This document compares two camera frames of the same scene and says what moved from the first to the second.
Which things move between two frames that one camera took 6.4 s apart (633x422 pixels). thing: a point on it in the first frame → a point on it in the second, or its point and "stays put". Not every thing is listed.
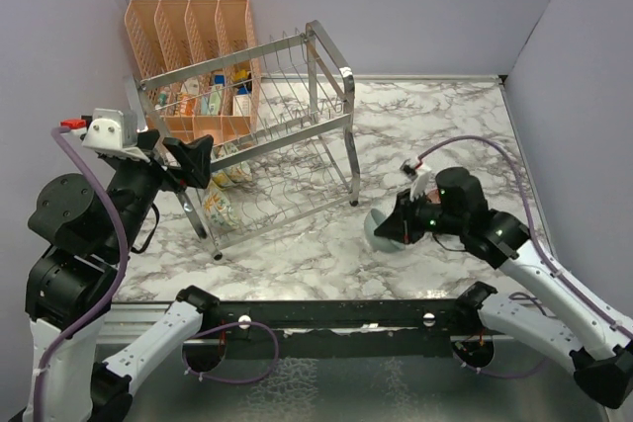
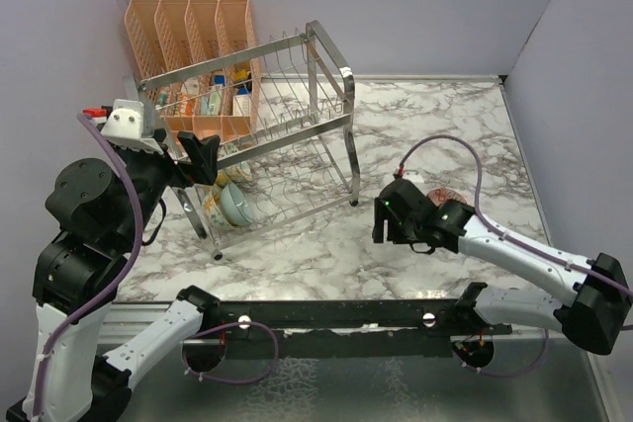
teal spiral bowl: [373, 220] → [235, 207]
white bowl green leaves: [238, 172] stays put
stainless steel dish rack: [278, 119] stays put
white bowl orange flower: [221, 209] stays put
